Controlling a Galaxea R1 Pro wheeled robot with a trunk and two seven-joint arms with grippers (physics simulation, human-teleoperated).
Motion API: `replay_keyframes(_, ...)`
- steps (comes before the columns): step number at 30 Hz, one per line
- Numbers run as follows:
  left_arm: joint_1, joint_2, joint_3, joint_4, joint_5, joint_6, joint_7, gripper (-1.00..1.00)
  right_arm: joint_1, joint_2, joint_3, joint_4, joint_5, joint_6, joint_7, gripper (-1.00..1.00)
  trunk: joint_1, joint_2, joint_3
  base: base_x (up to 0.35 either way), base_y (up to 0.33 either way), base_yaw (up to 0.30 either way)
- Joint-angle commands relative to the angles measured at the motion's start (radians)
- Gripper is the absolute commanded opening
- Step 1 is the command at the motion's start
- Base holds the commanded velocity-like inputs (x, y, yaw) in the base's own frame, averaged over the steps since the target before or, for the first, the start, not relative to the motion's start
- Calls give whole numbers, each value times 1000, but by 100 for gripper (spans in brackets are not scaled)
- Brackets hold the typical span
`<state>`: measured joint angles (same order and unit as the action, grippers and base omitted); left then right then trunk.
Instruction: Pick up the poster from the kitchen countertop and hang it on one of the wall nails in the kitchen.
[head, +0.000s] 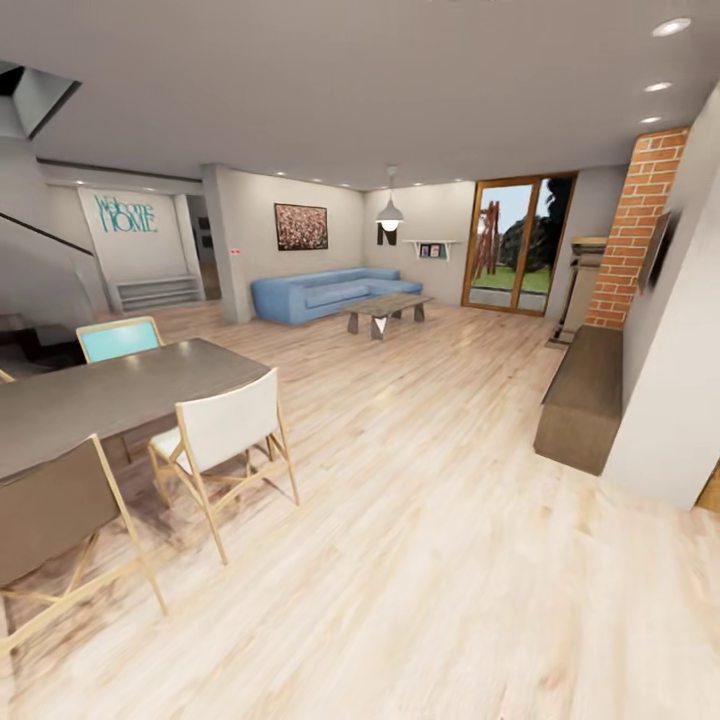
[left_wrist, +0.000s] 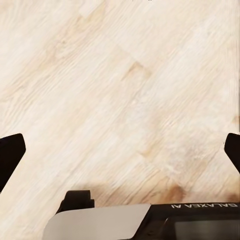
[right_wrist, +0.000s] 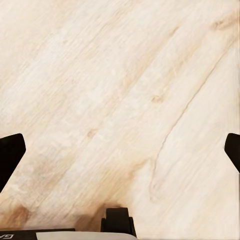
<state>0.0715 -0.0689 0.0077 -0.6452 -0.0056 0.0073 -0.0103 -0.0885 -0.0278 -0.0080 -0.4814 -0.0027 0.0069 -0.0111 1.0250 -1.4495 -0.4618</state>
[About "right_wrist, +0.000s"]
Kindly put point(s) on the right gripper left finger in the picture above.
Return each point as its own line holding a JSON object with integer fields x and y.
{"x": 12, "y": 149}

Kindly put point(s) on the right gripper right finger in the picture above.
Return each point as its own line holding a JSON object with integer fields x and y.
{"x": 232, "y": 148}

